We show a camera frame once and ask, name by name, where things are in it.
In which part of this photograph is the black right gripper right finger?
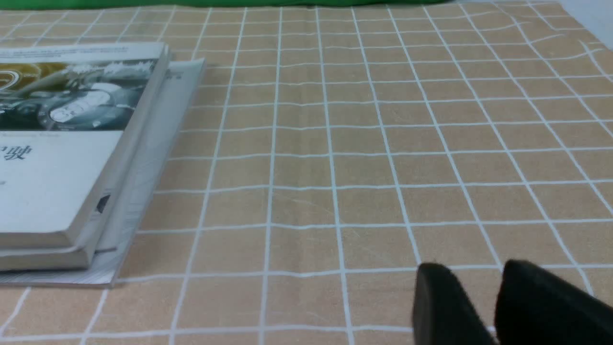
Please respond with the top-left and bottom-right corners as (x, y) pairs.
(494, 260), (613, 345)

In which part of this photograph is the middle white book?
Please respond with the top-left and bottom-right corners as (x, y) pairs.
(1, 65), (166, 272)

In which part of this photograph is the bottom white thin book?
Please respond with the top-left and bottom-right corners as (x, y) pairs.
(1, 58), (207, 288)

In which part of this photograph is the checkered tan tablecloth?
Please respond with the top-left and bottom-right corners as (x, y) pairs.
(1, 1), (612, 345)

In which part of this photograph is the top white self-driving book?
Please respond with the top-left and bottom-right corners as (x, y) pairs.
(0, 42), (170, 250)

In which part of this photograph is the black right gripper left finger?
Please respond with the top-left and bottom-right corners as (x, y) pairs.
(412, 262), (496, 345)

